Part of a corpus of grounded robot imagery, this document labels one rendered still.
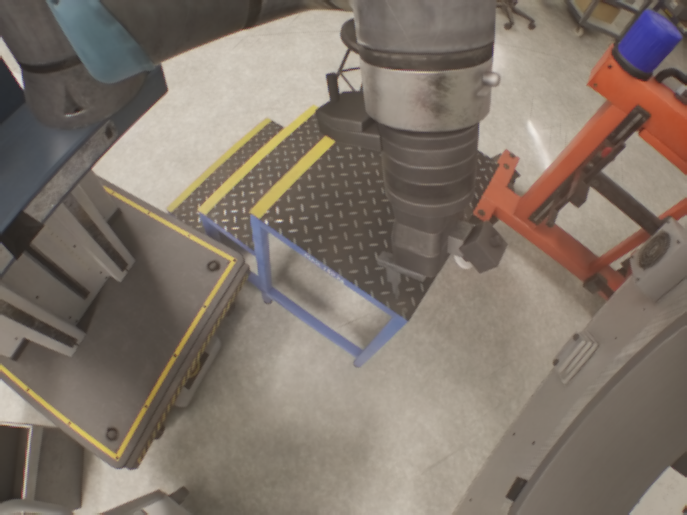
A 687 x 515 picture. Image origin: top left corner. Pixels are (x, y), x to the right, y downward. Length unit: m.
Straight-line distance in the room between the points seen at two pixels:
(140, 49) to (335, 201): 0.71
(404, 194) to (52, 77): 0.47
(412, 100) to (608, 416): 0.58
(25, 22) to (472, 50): 0.48
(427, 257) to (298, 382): 1.08
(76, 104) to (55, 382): 0.82
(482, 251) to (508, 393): 1.29
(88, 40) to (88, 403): 1.02
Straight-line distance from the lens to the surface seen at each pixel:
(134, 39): 0.26
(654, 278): 0.77
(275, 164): 1.22
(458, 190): 0.29
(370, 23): 0.24
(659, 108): 1.20
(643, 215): 1.37
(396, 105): 0.25
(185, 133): 1.93
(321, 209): 0.89
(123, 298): 1.19
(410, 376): 1.43
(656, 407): 0.72
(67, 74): 0.59
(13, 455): 1.67
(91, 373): 1.18
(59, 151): 0.61
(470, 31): 0.24
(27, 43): 0.58
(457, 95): 0.24
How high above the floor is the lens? 1.35
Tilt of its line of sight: 65 degrees down
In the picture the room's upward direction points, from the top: 23 degrees clockwise
